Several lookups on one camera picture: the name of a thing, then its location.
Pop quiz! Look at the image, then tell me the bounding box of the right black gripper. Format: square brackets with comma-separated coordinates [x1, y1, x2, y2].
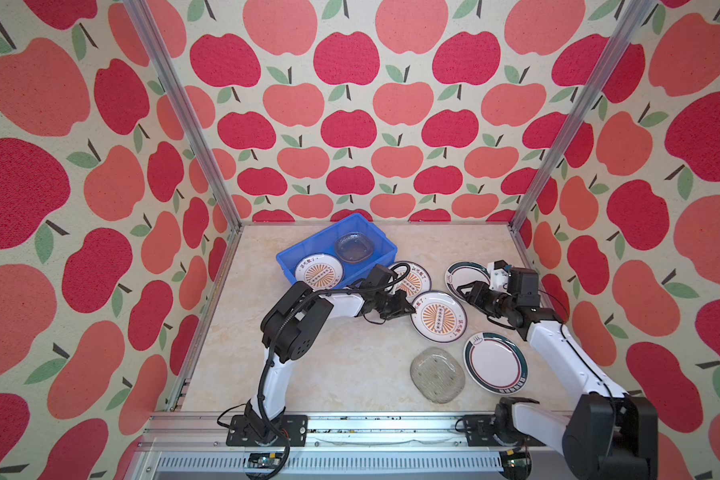
[458, 280, 517, 322]

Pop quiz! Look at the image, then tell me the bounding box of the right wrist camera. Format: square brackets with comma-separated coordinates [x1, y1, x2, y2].
[488, 260, 511, 292]

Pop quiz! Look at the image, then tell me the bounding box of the right aluminium frame post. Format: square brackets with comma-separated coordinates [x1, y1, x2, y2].
[509, 0, 657, 236]

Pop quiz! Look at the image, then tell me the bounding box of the blue plastic bin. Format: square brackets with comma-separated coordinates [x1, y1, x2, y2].
[276, 213, 398, 287]

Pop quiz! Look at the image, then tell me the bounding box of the sunburst plate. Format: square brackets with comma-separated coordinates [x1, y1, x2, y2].
[393, 261, 432, 303]
[294, 253, 344, 290]
[411, 291, 468, 344]

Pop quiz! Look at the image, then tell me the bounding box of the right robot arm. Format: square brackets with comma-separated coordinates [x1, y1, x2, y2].
[456, 263, 659, 479]

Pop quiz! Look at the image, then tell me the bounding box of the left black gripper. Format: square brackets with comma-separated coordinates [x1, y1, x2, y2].
[372, 290, 416, 320]

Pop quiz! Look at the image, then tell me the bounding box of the green striped plate near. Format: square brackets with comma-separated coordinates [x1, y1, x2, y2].
[463, 332, 529, 396]

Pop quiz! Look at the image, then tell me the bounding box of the green striped plate far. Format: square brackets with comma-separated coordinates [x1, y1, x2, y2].
[444, 261, 491, 300]

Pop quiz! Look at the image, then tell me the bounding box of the aluminium frame post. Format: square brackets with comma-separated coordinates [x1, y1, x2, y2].
[509, 0, 657, 236]
[124, 0, 242, 235]

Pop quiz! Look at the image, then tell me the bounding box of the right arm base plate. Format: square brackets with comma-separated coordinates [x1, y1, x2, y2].
[454, 414, 544, 447]

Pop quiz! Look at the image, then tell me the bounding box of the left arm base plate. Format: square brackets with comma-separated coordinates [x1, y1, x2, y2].
[226, 412, 309, 447]

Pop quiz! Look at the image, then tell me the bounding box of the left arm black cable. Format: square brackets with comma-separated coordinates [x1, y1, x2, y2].
[257, 261, 412, 480]

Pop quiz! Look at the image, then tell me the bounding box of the left aluminium frame post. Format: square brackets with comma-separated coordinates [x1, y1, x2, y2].
[124, 0, 242, 235]

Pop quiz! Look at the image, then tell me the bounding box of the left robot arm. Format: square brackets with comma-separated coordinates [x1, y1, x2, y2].
[244, 262, 414, 437]

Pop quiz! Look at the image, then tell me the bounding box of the green striped plate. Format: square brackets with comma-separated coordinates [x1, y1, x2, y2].
[444, 261, 491, 300]
[463, 332, 529, 396]

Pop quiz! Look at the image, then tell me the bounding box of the front aluminium rail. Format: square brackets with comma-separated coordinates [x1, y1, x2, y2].
[118, 412, 578, 479]

